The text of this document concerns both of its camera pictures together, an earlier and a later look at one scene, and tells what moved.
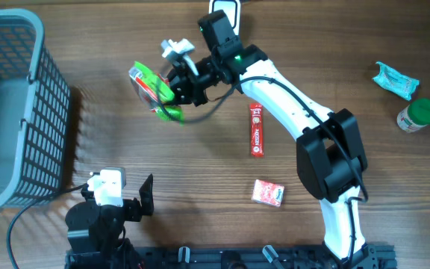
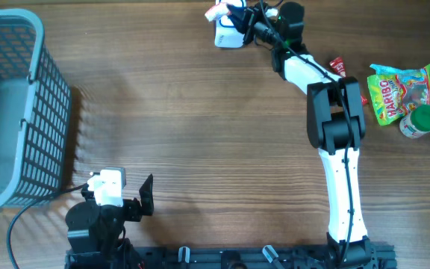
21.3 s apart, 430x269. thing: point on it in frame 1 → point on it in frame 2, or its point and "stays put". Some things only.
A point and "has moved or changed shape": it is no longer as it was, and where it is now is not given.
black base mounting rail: x=380 y=257 stays put
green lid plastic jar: x=417 y=114 has moved or changed shape
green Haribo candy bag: x=154 y=91 → x=394 y=95
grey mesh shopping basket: x=23 y=106 stays put
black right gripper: x=182 y=93 → x=249 y=14
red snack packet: x=267 y=193 → x=216 y=11
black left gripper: x=135 y=211 stays put
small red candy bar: x=257 y=130 → x=337 y=63
